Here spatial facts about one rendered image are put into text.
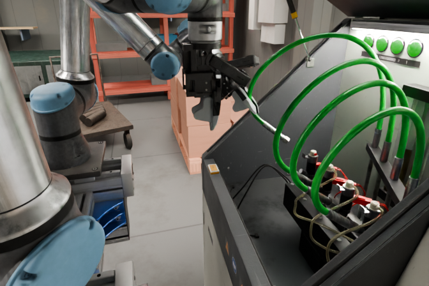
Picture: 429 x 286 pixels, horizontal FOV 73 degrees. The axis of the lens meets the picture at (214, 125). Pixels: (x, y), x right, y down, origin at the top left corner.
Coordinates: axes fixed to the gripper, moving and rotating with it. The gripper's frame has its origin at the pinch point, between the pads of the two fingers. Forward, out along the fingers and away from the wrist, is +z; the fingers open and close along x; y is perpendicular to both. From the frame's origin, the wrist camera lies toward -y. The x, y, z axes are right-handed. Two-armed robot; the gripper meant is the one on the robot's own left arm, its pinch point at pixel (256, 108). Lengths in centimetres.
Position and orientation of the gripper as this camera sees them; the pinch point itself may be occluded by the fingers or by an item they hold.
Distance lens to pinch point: 87.8
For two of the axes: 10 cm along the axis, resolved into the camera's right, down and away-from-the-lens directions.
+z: 5.7, 8.1, -1.3
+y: -7.2, 5.7, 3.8
